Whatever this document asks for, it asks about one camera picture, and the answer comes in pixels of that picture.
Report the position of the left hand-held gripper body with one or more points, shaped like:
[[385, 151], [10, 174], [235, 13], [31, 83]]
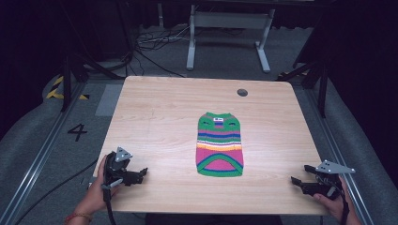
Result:
[[116, 165]]

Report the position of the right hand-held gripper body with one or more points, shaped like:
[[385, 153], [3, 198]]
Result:
[[328, 181]]

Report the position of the striped knitted pet sweater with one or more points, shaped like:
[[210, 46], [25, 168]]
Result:
[[219, 146]]

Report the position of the person's right hand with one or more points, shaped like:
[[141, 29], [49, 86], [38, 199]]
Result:
[[336, 206]]

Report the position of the person's left hand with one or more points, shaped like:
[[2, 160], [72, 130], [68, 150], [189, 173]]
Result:
[[97, 197]]

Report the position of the person's dark clothing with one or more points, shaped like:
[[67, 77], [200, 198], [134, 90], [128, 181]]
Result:
[[212, 219]]

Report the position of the black tripod stand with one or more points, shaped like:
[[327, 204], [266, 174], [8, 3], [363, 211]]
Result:
[[75, 72], [316, 78]]

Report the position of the grey round table grommet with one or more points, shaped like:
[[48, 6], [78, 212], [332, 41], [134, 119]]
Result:
[[242, 92]]

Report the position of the aluminium floor rail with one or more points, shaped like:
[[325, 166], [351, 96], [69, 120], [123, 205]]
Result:
[[37, 159], [336, 150]]

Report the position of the white metal desk frame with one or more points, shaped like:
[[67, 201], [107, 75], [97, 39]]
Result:
[[228, 20]]

